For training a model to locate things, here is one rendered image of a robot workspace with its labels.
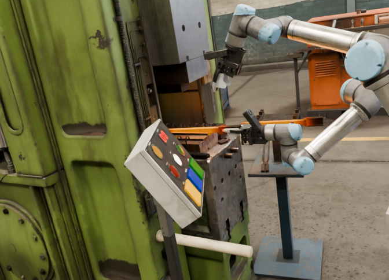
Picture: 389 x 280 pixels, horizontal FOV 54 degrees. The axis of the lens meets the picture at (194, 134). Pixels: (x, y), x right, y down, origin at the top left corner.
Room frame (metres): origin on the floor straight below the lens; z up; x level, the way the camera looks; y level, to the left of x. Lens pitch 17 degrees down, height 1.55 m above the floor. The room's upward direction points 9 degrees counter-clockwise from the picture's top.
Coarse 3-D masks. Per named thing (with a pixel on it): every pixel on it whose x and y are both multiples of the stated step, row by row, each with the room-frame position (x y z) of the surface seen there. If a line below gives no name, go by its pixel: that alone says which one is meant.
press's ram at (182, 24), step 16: (144, 0) 1.69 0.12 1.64; (160, 0) 1.65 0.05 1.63; (176, 0) 1.67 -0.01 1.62; (192, 0) 1.79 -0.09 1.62; (144, 16) 1.70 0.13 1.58; (160, 16) 1.66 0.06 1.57; (176, 16) 1.65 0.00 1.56; (192, 16) 1.77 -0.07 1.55; (160, 32) 1.66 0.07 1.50; (176, 32) 1.63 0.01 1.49; (192, 32) 1.75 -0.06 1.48; (160, 48) 1.67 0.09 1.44; (176, 48) 1.63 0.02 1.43; (192, 48) 1.73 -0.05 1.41; (208, 48) 1.87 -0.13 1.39; (160, 64) 1.68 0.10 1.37
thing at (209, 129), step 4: (224, 124) 1.76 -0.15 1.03; (168, 128) 1.91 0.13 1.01; (172, 128) 1.90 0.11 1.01; (176, 128) 1.88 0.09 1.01; (180, 128) 1.87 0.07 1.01; (184, 128) 1.85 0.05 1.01; (188, 128) 1.84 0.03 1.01; (192, 128) 1.82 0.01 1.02; (196, 128) 1.80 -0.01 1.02; (200, 128) 1.79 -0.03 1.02; (204, 128) 1.77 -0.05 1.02; (208, 128) 1.76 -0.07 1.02; (212, 128) 1.75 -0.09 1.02; (216, 128) 1.74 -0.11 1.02; (220, 128) 1.72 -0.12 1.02; (224, 128) 1.73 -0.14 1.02; (208, 132) 1.76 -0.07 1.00; (212, 132) 1.75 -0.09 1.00; (220, 132) 1.72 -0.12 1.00; (224, 132) 1.72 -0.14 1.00
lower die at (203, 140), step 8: (176, 136) 1.82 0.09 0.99; (184, 136) 1.80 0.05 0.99; (192, 136) 1.78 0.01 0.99; (200, 136) 1.76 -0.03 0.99; (208, 136) 1.76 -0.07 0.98; (216, 136) 1.83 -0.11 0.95; (184, 144) 1.71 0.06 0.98; (192, 144) 1.69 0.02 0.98; (200, 144) 1.68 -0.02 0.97; (208, 144) 1.75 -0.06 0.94; (200, 152) 1.67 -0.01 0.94
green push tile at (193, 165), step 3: (192, 159) 1.34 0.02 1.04; (189, 162) 1.31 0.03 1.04; (192, 162) 1.32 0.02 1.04; (195, 162) 1.34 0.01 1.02; (189, 165) 1.28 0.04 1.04; (192, 165) 1.29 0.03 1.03; (195, 165) 1.31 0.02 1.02; (198, 165) 1.34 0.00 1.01; (192, 168) 1.28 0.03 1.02; (195, 168) 1.29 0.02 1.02; (198, 168) 1.32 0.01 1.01; (195, 171) 1.28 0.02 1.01; (198, 171) 1.29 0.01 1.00; (201, 171) 1.33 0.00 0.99; (198, 174) 1.28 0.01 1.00; (201, 174) 1.30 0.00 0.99; (201, 177) 1.28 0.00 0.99
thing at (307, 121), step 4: (320, 116) 1.85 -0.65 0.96; (276, 120) 1.93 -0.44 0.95; (280, 120) 1.92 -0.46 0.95; (284, 120) 1.91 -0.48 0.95; (288, 120) 1.90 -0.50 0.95; (292, 120) 1.89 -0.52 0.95; (296, 120) 1.88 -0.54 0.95; (300, 120) 1.87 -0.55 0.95; (304, 120) 1.85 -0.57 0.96; (308, 120) 1.86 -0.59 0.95; (312, 120) 1.85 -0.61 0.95; (316, 120) 1.84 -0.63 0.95; (320, 120) 1.83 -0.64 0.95; (300, 124) 1.86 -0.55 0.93; (304, 124) 1.85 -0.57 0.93; (308, 124) 1.86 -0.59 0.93; (312, 124) 1.85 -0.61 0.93; (316, 124) 1.84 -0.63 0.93; (320, 124) 1.83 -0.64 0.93
